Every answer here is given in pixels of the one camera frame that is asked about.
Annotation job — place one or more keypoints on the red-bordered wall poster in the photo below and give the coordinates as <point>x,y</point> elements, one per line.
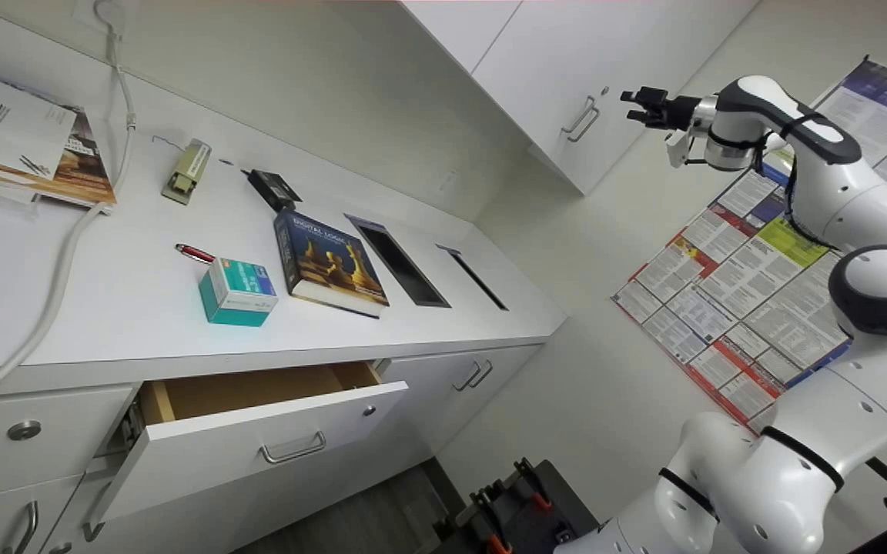
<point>709,308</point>

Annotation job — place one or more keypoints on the black floor case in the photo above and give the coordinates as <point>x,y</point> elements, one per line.
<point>568,503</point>

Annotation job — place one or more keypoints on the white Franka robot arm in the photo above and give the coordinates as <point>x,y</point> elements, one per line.
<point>855,205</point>

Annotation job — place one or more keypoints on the dark blue cover book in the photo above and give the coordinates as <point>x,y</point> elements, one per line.
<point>327,261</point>

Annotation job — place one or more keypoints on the red pen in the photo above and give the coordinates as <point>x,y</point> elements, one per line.
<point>194,252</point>

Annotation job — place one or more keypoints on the beige stapler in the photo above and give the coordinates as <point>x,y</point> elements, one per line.
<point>187,173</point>

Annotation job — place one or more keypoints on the white overhead cabinet door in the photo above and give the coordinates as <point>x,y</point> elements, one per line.
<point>464,19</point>
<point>545,63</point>
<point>690,40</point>

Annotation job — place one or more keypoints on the white booklet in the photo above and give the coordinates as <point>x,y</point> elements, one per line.
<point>1,117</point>

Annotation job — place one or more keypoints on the round silver lock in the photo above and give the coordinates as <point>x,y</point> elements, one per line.
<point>25,430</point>

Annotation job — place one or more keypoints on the white base cabinet front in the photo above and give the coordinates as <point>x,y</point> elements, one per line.
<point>423,395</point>

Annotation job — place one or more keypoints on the open white wooden drawer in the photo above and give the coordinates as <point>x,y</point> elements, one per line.
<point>259,433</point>

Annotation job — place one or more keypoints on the teal white cardboard box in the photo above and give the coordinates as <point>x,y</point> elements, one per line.
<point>239,294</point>

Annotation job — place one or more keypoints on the black flat device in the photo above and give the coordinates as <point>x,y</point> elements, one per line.
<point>276,188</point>

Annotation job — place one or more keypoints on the white drawer front with lock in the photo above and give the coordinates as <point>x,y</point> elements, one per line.
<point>75,433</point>

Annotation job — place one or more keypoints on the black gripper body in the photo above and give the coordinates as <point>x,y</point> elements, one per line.
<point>690,113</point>

